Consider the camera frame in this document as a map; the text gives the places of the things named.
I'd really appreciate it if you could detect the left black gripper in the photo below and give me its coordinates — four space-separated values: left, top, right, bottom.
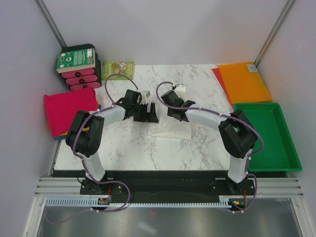
132 102 158 123

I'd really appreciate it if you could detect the white t shirt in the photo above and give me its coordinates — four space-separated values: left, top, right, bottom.
148 120 192 140

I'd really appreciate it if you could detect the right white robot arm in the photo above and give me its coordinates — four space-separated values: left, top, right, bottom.
158 90 257 195

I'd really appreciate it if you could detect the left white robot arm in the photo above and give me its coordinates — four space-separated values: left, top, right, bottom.
66 89 159 195

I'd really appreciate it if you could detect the lime green picture book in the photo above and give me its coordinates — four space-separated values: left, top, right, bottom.
102 61 135 80

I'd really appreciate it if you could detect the yellow folded t shirt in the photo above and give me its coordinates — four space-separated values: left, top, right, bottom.
60 127 89 136

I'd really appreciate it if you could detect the red plastic board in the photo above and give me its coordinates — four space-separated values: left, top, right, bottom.
212 68 234 108

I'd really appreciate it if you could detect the black pink drawer unit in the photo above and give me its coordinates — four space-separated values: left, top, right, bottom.
59 43 102 91

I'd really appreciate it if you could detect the orange plastic board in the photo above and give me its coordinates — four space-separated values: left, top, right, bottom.
218 62 273 105

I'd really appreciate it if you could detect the pink folded t shirt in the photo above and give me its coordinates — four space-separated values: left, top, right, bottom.
43 87 98 137

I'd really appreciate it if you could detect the blue folded t shirt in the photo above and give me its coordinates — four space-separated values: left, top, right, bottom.
54 135 66 141

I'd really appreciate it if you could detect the green book on drawers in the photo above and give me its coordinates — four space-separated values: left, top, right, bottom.
56 48 96 74

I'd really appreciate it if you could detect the green plastic tray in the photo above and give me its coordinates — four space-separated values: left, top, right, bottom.
234 102 302 172

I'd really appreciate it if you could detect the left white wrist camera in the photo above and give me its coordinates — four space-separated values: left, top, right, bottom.
139 90 151 104

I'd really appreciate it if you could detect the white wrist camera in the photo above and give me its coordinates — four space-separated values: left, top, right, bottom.
172 83 186 93
139 90 151 104

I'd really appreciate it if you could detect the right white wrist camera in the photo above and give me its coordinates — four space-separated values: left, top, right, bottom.
172 83 186 93

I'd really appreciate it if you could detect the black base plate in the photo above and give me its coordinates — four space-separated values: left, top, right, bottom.
52 170 289 203

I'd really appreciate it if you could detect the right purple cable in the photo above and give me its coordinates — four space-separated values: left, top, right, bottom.
156 81 265 214

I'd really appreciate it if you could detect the aluminium rail frame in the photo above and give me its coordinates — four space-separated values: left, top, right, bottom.
23 176 315 237

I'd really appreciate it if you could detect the white slotted cable duct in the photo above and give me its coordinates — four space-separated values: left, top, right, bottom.
45 196 238 208

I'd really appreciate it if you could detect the left aluminium corner post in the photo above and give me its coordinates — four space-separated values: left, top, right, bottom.
34 0 67 48

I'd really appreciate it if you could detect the aluminium corner post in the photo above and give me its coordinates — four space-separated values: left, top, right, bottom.
34 0 67 48
254 0 296 67

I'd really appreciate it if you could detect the right aluminium corner post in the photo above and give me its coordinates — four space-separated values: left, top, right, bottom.
254 0 296 67

